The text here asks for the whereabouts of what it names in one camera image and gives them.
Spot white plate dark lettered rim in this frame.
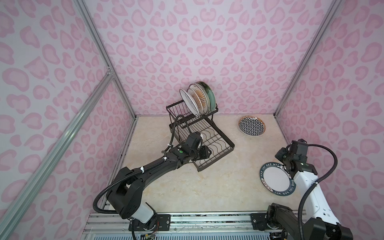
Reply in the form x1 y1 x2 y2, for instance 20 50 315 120
259 162 296 197

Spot black wire dish rack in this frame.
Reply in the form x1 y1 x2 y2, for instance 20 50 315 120
166 100 235 172

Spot white plate blue clover outline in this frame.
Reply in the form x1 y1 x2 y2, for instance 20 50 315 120
179 89 200 117

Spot teal plate with flower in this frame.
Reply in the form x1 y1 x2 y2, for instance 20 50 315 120
205 83 217 112

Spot large orange sunburst plate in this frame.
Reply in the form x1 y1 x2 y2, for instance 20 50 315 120
189 84 209 115

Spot small orange sunburst plate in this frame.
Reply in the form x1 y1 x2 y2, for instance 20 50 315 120
187 88 203 116

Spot cream plate red berries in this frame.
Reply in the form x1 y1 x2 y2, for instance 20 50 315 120
195 82 211 113

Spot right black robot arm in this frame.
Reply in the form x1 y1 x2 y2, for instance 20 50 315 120
266 139 354 240

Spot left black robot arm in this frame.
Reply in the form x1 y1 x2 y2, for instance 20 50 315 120
106 132 212 223

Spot navy geometric pattern plate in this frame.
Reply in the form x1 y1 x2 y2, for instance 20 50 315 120
238 116 266 137

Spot left black corrugated cable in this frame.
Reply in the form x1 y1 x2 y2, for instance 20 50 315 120
92 114 188 214

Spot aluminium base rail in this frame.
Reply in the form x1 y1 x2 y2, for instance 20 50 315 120
80 209 346 240

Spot right aluminium corner post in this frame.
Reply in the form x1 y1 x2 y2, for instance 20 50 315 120
274 0 344 119

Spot left aluminium wall frame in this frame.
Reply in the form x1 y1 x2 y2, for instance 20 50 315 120
1 1 134 240

